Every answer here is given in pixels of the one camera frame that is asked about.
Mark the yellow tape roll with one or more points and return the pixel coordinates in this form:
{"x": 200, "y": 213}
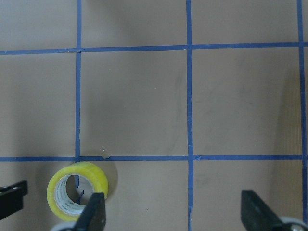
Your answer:
{"x": 70, "y": 185}

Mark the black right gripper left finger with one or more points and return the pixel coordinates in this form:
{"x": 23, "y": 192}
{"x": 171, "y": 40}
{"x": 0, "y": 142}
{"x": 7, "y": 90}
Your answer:
{"x": 93, "y": 217}

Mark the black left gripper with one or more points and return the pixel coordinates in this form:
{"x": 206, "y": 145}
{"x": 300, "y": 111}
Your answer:
{"x": 11, "y": 198}

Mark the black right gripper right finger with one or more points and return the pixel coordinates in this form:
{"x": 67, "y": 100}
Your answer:
{"x": 256, "y": 215}

